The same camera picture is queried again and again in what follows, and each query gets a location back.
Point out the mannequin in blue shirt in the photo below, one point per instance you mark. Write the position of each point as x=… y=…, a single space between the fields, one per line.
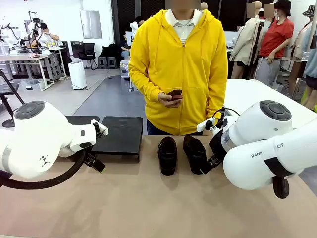
x=312 y=54

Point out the person's right hand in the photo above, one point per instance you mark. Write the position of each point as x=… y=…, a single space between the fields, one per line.
x=164 y=99

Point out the person's left forearm yellow sleeve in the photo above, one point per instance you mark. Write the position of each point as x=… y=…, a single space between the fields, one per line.
x=216 y=99

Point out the black tripod leg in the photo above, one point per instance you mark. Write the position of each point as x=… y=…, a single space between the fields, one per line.
x=15 y=93

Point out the computer case with lights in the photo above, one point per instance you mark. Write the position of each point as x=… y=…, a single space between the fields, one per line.
x=125 y=68

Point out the bald mannequin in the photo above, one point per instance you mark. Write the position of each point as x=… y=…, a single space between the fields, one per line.
x=204 y=6

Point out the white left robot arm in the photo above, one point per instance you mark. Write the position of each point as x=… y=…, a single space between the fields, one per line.
x=37 y=138

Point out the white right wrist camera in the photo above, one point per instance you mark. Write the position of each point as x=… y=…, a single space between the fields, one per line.
x=204 y=125

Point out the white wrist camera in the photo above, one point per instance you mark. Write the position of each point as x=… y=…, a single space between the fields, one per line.
x=101 y=129
x=204 y=125

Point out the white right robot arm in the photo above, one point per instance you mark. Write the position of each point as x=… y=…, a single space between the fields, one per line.
x=247 y=168

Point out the white work desk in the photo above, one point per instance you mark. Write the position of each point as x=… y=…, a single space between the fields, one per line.
x=57 y=48

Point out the black bar stool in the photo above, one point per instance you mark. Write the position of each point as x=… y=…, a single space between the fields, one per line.
x=8 y=89

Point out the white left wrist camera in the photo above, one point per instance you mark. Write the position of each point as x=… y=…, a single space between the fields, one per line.
x=101 y=129

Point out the black bag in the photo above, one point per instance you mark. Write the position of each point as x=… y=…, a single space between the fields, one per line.
x=109 y=50

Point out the black white background robot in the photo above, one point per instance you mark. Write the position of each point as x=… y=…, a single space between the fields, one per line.
x=34 y=24
x=7 y=37

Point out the grey wall panel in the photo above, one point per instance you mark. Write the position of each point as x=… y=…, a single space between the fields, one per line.
x=90 y=24

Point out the background person white shirt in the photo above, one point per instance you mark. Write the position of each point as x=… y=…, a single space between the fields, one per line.
x=47 y=37

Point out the white air purifier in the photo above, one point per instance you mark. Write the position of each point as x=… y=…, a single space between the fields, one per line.
x=77 y=77

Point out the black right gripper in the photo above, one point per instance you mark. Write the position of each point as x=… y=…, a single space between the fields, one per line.
x=216 y=146

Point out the seated person dark clothes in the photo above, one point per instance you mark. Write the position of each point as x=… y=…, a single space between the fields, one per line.
x=125 y=47

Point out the person's right forearm yellow sleeve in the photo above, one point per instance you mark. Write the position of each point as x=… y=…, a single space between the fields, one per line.
x=144 y=88

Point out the white rounded table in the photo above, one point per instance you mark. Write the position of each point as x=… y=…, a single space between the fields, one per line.
x=247 y=91

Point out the black loafer shoe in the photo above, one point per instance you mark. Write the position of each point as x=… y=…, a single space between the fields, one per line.
x=195 y=153
x=168 y=158

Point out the clear plastic storage box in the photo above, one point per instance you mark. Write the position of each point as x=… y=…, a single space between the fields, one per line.
x=32 y=84

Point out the person in yellow hoodie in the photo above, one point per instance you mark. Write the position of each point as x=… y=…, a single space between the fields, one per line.
x=188 y=62

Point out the mannequin in beige coat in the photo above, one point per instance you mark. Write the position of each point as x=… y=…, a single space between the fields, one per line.
x=244 y=42

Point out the dark red smartphone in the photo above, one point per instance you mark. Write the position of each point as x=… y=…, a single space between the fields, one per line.
x=176 y=94

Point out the grey plastic stool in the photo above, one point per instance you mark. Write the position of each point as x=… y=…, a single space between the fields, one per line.
x=102 y=62
x=112 y=62

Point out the grey work desk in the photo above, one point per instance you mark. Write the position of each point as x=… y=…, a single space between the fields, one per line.
x=24 y=57

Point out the mannequin with bucket hat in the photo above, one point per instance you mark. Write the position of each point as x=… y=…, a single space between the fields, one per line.
x=299 y=42

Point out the mannequin in red shirt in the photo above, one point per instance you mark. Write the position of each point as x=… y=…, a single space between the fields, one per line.
x=275 y=37

